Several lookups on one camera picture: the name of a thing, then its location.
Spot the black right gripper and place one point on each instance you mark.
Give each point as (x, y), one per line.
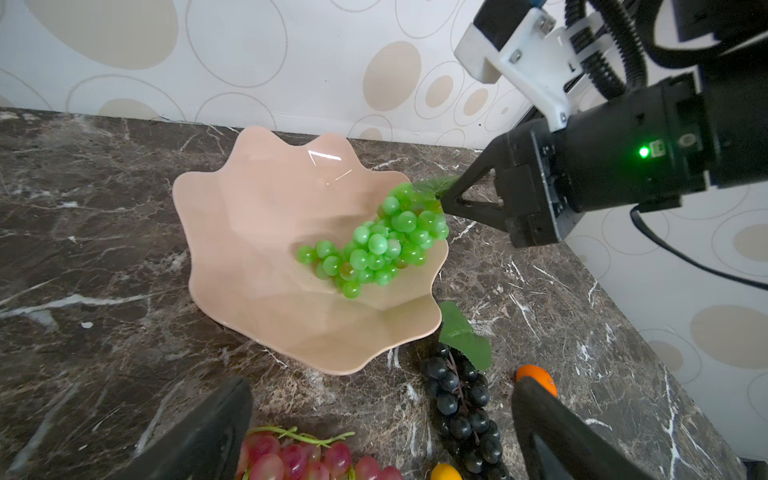
(535, 210)

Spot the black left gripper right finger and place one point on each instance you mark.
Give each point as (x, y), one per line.
(557, 444)

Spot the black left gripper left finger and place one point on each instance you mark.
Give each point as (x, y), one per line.
(206, 444)

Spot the red fake grape bunch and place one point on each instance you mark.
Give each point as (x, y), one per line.
(273, 452)

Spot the green fake grape bunch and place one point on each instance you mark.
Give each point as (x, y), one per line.
(408, 223)

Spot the black fake grape bunch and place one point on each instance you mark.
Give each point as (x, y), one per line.
(455, 382)

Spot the pink scalloped fruit bowl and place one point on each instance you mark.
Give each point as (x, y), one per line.
(244, 224)

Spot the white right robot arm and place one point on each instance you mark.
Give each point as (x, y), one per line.
(622, 120)

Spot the small fake orange right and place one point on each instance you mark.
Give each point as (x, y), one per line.
(540, 375)

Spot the yellow fake kumquat upper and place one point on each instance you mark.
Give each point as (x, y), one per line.
(444, 471)

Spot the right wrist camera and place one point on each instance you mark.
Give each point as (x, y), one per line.
(520, 41)

